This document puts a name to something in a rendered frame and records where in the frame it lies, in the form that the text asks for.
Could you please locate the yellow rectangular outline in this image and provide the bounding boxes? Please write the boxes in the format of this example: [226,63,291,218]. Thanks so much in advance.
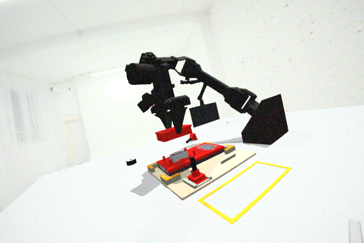
[199,162,291,224]

